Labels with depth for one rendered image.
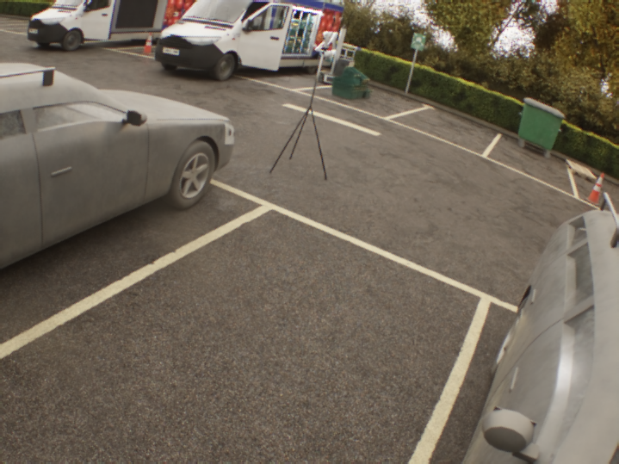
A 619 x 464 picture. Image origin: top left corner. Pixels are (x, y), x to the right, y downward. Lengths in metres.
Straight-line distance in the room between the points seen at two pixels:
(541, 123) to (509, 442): 12.58
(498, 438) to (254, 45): 10.78
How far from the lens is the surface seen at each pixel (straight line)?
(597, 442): 1.58
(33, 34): 15.88
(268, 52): 11.51
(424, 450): 2.85
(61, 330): 3.17
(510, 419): 1.50
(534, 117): 13.71
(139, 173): 3.94
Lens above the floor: 2.03
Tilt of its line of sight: 25 degrees down
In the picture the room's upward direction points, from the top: 14 degrees clockwise
